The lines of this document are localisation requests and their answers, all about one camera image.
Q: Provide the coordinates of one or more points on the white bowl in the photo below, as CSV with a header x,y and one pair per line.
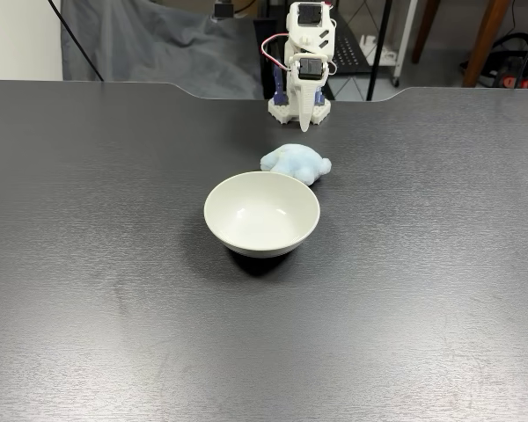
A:
x,y
261,215

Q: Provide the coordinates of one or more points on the thick brown wooden leg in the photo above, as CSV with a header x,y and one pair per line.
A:
x,y
484,48

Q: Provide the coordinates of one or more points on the blue clamp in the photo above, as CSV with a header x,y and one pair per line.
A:
x,y
279,83
320,96

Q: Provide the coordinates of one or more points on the thin brown wooden leg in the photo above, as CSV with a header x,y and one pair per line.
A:
x,y
424,31

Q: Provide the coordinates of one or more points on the black vacuum cleaner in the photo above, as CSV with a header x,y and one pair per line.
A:
x,y
510,57

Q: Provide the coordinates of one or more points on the skyblue plush doll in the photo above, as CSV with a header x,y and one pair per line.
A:
x,y
295,160

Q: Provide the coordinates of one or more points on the white cart frame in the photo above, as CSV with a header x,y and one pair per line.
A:
x,y
407,35

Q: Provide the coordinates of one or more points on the black metal pole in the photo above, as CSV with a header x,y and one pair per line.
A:
x,y
376,53

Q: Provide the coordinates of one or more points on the grey cloth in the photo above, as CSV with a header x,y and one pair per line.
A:
x,y
158,57

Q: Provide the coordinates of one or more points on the black perforated metal shelf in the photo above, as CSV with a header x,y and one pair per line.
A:
x,y
349,48

